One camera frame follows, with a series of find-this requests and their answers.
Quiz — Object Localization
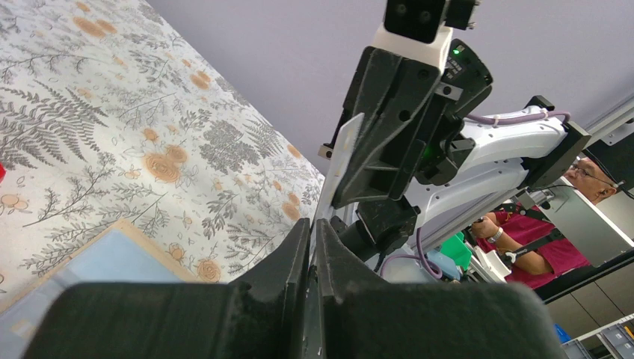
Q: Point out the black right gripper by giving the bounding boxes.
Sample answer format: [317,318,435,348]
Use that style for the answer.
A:
[332,46,493,248]

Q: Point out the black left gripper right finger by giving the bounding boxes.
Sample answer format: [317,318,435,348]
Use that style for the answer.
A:
[315,219,564,358]

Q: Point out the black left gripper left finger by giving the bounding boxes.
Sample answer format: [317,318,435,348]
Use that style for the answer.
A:
[25,218,310,358]

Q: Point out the beige card holder wallet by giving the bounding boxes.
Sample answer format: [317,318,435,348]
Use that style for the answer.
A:
[1,220,196,358]

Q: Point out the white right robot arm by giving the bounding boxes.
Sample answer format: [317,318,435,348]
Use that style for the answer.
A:
[315,34,589,251]

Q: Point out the person in red shirt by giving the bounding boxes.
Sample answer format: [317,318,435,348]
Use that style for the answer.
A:
[471,158,618,289]

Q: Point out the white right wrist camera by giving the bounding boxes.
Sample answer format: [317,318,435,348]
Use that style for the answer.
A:
[370,0,481,71]

